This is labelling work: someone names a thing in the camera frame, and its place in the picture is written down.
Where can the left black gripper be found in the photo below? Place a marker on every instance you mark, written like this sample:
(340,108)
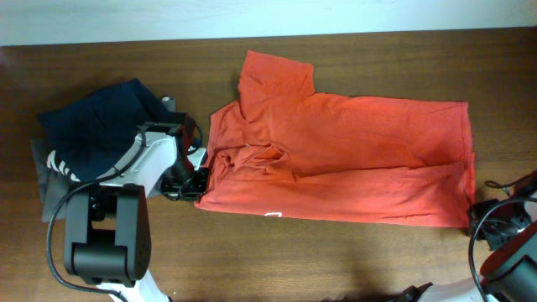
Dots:
(193,193)

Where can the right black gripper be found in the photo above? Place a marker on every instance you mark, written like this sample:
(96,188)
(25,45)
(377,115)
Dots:
(482,234)

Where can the red orange t-shirt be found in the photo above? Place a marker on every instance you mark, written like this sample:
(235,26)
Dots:
(284,149)

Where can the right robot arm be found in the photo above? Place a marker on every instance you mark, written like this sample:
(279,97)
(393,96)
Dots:
(501,251)

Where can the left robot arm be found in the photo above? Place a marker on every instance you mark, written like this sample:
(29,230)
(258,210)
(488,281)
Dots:
(107,233)

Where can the folded navy blue t-shirt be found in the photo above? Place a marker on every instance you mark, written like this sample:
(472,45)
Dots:
(89,136)

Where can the folded grey t-shirt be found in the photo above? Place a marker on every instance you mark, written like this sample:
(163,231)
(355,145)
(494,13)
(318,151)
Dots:
(53,185)

